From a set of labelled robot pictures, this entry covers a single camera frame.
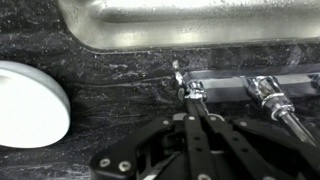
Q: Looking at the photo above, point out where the chrome faucet base plate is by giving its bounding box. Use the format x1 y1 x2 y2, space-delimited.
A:
183 71 320 103

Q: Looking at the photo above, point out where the chrome faucet handle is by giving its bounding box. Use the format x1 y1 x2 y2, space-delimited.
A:
172 60 207 101

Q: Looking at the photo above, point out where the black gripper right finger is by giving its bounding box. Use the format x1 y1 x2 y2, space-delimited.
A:
196 100 320 180

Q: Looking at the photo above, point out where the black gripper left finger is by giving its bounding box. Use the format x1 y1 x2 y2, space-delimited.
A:
89 100 215 180

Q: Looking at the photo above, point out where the stainless steel sink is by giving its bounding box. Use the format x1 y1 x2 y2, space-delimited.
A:
56 0 320 50

